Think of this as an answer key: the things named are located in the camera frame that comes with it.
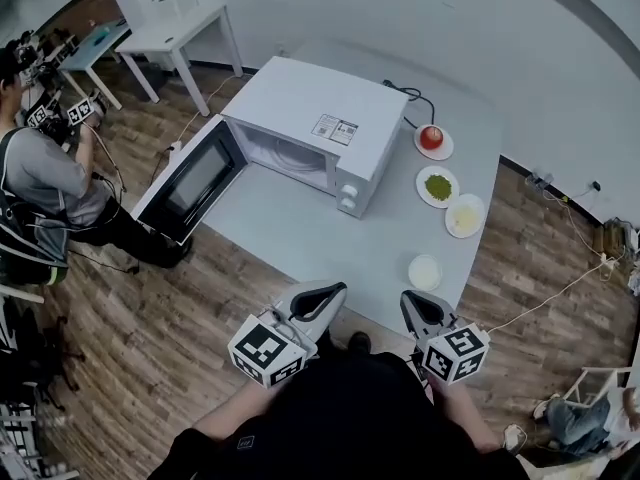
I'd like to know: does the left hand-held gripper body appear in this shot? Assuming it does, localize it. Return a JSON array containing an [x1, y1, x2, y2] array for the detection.
[[227, 305, 319, 389]]

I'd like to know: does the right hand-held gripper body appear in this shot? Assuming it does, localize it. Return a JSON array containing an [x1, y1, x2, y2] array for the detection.
[[414, 317, 491, 387]]

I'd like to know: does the small white bowl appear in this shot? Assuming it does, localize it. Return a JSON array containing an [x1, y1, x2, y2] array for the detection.
[[407, 253, 444, 291]]

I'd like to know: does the green powder pile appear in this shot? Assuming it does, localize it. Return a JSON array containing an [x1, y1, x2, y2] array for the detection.
[[424, 174, 454, 199]]

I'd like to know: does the white microwave oven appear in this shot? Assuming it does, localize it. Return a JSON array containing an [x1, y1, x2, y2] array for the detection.
[[130, 56, 410, 246]]

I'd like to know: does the person's right forearm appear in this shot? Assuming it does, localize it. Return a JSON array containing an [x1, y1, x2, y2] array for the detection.
[[430, 377, 503, 453]]

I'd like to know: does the person's left forearm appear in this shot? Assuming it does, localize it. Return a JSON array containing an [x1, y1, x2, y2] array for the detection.
[[192, 382, 276, 442]]

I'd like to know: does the grey table with white legs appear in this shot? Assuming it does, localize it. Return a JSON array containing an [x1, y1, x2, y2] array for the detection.
[[199, 37, 504, 342]]

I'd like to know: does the white round plate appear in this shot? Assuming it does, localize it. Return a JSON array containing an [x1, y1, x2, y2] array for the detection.
[[415, 165, 460, 210], [444, 193, 487, 240]]

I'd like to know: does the person's black shirt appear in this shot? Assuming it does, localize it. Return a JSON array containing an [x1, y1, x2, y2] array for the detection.
[[159, 351, 531, 480]]

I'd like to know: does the white chair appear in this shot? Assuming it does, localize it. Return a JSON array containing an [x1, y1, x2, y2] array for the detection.
[[563, 365, 635, 409]]

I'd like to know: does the red apple on plate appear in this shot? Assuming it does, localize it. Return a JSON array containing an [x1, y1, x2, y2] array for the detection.
[[413, 123, 455, 161]]

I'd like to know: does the small white power strip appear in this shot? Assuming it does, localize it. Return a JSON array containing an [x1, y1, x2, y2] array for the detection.
[[599, 251, 621, 283]]

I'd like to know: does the brown storage basket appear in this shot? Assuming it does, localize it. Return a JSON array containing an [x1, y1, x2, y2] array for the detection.
[[597, 217, 640, 269]]

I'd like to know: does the black office chair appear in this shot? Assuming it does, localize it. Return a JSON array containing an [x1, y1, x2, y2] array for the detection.
[[0, 305, 84, 414]]

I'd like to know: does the black backpack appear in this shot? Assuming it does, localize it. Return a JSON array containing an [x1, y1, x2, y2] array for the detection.
[[0, 187, 70, 287]]

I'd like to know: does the white metal rack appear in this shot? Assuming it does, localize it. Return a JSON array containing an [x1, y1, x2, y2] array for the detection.
[[0, 400, 81, 480]]

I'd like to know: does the white side table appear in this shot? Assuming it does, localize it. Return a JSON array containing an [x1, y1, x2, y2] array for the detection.
[[114, 3, 245, 118]]

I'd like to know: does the white countertop appliance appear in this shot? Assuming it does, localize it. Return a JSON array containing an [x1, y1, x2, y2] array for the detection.
[[149, 0, 201, 19]]

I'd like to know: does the light blue table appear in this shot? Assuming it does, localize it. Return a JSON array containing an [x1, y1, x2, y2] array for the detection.
[[56, 19, 132, 113]]

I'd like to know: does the white power cable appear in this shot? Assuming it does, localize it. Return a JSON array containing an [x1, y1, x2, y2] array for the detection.
[[485, 255, 624, 334]]

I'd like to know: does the wall socket with plugs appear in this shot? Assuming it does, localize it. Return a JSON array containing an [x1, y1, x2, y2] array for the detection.
[[524, 170, 557, 195]]

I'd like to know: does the black cable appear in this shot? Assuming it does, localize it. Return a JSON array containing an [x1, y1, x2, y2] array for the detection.
[[382, 78, 437, 130]]

